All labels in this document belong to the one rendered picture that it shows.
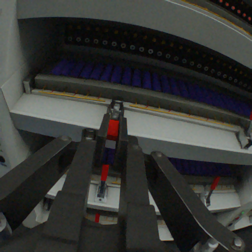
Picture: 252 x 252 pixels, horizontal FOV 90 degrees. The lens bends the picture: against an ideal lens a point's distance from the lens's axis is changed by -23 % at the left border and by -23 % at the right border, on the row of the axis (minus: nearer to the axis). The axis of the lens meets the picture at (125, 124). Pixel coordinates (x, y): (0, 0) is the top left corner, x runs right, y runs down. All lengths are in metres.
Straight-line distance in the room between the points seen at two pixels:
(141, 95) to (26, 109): 0.20
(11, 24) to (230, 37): 0.32
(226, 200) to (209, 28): 0.45
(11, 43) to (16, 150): 0.20
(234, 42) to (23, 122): 0.36
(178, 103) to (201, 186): 0.27
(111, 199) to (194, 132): 0.23
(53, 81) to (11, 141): 0.14
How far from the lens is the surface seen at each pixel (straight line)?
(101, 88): 0.27
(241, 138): 0.36
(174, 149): 0.28
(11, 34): 0.28
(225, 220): 0.62
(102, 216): 0.55
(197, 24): 0.23
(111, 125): 0.19
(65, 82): 0.29
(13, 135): 0.32
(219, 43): 0.25
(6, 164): 0.39
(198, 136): 0.29
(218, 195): 0.51
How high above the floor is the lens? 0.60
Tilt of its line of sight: 27 degrees down
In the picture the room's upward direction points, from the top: 13 degrees clockwise
